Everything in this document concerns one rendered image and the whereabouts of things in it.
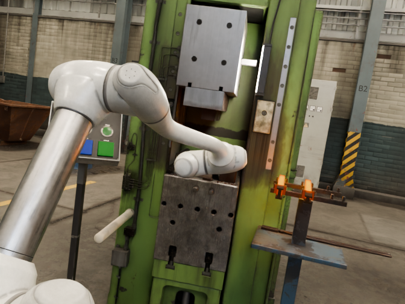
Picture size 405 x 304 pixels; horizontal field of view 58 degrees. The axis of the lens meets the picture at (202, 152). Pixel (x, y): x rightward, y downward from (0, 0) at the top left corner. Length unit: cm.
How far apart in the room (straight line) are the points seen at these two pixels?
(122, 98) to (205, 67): 95
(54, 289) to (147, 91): 50
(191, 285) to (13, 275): 125
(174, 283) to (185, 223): 33
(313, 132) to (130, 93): 623
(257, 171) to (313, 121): 509
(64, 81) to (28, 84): 949
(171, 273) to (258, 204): 59
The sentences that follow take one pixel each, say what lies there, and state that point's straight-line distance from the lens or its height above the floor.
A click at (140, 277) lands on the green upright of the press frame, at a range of 228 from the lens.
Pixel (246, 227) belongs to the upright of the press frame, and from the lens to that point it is 208.
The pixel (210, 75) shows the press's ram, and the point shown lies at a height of 143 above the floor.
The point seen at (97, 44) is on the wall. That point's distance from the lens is 940.
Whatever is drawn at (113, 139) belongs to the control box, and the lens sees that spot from 186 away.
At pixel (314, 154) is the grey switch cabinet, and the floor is 74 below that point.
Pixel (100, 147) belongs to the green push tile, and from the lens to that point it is 183.
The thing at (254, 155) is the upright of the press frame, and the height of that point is 106.
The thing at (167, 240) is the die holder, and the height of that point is 57.
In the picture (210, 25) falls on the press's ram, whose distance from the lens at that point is 191.
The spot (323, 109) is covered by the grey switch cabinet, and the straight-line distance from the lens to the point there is 706.
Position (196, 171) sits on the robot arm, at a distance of 144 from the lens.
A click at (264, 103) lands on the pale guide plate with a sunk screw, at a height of 134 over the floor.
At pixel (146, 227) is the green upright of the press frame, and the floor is 55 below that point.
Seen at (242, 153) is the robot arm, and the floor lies 112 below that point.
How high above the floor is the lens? 126
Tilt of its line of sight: 7 degrees down
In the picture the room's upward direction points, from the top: 8 degrees clockwise
